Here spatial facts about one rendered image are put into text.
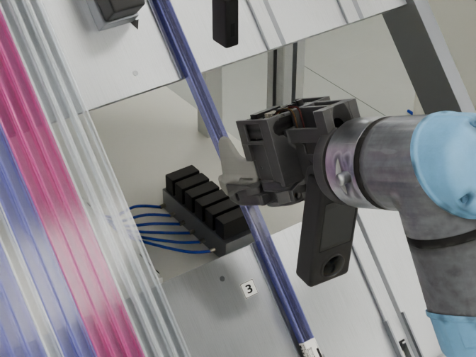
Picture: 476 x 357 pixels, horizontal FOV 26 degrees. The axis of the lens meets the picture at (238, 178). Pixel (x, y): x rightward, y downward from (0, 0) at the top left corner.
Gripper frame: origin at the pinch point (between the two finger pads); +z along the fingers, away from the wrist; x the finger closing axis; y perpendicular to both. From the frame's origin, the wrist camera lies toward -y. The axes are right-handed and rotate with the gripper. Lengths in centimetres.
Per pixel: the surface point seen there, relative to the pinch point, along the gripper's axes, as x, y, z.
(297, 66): -35, 5, 36
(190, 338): 10.9, -12.0, -2.0
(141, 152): -17, -3, 58
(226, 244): -12.2, -13.8, 29.8
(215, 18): 4.1, 16.5, -11.2
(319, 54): -140, -11, 177
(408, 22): -30.1, 9.0, 4.5
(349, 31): -158, -7, 183
